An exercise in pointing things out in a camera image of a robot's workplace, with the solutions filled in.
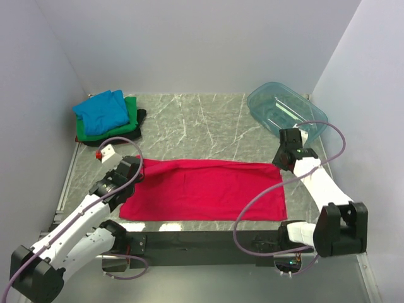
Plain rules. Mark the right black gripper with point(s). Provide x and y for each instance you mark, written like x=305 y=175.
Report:
x=277 y=162

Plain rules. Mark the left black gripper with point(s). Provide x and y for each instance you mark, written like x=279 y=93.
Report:
x=110 y=173

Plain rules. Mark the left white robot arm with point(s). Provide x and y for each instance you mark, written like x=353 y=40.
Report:
x=40 y=271

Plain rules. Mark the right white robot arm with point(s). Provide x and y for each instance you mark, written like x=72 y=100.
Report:
x=341 y=228

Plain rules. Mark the clear blue plastic tub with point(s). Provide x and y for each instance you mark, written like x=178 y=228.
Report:
x=276 y=106

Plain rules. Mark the folded dark red t shirt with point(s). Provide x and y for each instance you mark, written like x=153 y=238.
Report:
x=76 y=139

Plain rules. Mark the folded blue t shirt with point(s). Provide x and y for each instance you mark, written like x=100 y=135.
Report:
x=101 y=113

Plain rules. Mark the folded green t shirt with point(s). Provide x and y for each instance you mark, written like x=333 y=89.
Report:
x=130 y=126

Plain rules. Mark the black base beam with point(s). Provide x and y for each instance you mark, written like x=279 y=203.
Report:
x=194 y=248

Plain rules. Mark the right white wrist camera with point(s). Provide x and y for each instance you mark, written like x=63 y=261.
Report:
x=304 y=134

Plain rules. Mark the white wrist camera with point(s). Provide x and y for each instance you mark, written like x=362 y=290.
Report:
x=304 y=134
x=108 y=157

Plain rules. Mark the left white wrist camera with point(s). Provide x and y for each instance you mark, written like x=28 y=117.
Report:
x=108 y=157

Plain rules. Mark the aluminium frame rail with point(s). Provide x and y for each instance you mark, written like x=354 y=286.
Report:
x=83 y=171

